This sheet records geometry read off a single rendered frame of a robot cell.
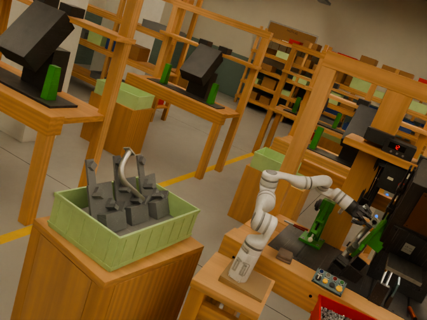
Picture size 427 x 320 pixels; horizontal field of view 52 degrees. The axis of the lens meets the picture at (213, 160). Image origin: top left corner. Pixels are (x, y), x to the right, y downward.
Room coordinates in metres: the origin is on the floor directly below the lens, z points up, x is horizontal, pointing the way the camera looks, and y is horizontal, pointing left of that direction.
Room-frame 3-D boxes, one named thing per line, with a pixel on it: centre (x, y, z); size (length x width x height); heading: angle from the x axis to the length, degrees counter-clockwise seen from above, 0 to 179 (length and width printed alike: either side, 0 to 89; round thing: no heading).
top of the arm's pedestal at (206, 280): (1.75, -0.28, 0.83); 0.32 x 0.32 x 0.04; 75
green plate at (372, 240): (2.07, -0.92, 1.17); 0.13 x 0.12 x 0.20; 69
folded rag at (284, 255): (2.02, -0.51, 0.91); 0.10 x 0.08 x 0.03; 166
